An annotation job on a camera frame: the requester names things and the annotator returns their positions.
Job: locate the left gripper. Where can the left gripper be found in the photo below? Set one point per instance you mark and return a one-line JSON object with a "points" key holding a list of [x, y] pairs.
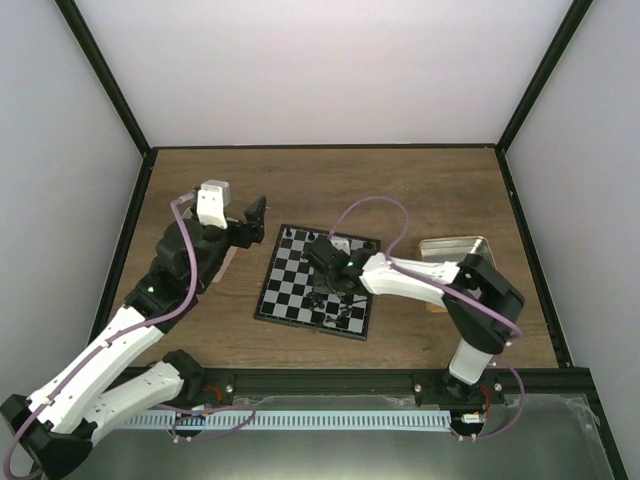
{"points": [[256, 226]]}

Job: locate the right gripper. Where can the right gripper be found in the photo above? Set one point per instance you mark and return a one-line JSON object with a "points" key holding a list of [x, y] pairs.
{"points": [[319, 276]]}

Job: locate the black white chess board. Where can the black white chess board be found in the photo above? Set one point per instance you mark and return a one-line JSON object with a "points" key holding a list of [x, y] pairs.
{"points": [[289, 278]]}

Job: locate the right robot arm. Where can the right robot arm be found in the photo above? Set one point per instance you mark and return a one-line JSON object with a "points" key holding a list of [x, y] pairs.
{"points": [[483, 305]]}

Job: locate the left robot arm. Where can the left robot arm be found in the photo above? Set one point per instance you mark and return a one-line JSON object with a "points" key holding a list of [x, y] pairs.
{"points": [[60, 424]]}

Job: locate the pile of black chess pieces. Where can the pile of black chess pieces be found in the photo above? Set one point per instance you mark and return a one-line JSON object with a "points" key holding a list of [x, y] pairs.
{"points": [[330, 310]]}

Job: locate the pink metal tin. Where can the pink metal tin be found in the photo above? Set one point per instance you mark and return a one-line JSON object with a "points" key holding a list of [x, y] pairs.
{"points": [[225, 261]]}

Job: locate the yellow metal tin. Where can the yellow metal tin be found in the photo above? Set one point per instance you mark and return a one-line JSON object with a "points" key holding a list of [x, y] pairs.
{"points": [[454, 249]]}

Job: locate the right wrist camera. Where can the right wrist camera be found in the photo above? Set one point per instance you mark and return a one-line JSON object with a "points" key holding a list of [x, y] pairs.
{"points": [[341, 244]]}

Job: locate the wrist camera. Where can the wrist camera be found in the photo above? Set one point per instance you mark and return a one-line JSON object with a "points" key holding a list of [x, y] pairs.
{"points": [[341, 244], [212, 199]]}

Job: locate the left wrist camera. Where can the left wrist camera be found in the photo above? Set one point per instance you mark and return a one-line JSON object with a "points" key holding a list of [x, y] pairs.
{"points": [[212, 199]]}

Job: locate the black enclosure frame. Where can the black enclosure frame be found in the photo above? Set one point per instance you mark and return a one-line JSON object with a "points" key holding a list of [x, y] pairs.
{"points": [[561, 40]]}

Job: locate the light blue slotted cable duct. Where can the light blue slotted cable duct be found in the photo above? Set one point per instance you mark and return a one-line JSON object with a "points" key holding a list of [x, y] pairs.
{"points": [[404, 420]]}

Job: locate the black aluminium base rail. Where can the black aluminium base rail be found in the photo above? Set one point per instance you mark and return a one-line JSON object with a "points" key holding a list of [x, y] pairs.
{"points": [[425, 386]]}

